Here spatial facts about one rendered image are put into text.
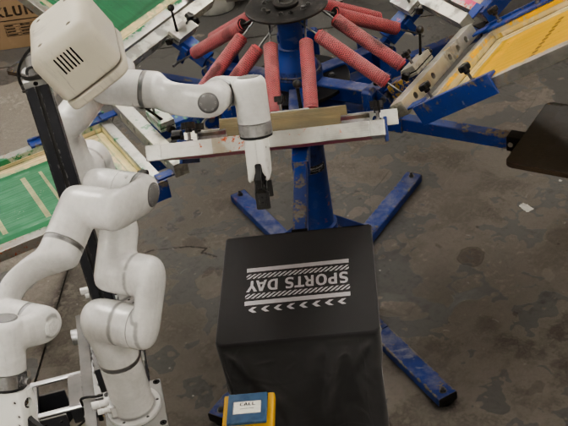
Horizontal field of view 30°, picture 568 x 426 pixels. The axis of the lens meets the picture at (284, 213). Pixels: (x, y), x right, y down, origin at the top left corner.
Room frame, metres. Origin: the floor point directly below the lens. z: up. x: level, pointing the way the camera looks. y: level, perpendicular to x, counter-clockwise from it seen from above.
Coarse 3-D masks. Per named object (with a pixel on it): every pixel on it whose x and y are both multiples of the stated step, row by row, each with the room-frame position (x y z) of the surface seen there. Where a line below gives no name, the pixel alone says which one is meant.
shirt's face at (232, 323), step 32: (256, 256) 2.54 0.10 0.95; (288, 256) 2.51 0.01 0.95; (320, 256) 2.48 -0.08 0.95; (352, 256) 2.46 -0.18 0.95; (224, 288) 2.41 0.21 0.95; (352, 288) 2.31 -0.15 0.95; (224, 320) 2.27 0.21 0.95; (256, 320) 2.25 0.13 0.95; (288, 320) 2.22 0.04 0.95; (320, 320) 2.20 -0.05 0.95; (352, 320) 2.18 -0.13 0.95
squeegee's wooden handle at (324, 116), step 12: (312, 108) 2.74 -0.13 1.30; (324, 108) 2.73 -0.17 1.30; (336, 108) 2.72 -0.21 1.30; (228, 120) 2.76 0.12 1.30; (276, 120) 2.73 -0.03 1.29; (288, 120) 2.73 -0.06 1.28; (300, 120) 2.72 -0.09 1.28; (312, 120) 2.71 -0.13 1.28; (324, 120) 2.71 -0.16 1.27; (336, 120) 2.70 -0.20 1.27; (228, 132) 2.74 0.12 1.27
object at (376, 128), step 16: (304, 128) 2.20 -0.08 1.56; (320, 128) 2.19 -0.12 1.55; (336, 128) 2.18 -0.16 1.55; (352, 128) 2.18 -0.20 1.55; (368, 128) 2.17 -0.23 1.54; (384, 128) 2.16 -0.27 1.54; (176, 144) 2.23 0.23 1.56; (192, 144) 2.22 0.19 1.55; (208, 144) 2.22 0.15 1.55; (224, 144) 2.21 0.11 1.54; (240, 144) 2.20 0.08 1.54; (272, 144) 2.19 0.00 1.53; (288, 144) 2.18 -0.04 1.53; (160, 160) 2.25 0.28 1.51
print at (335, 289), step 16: (256, 272) 2.46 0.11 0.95; (272, 272) 2.45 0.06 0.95; (288, 272) 2.43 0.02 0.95; (304, 272) 2.42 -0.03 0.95; (320, 272) 2.41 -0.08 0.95; (336, 272) 2.39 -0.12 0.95; (256, 288) 2.39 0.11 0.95; (272, 288) 2.37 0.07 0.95; (288, 288) 2.36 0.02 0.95; (304, 288) 2.35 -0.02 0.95; (320, 288) 2.34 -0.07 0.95; (336, 288) 2.32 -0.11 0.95; (256, 304) 2.31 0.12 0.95; (272, 304) 2.30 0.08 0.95; (288, 304) 2.29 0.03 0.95; (304, 304) 2.28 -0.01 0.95; (320, 304) 2.27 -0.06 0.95; (336, 304) 2.25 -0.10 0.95
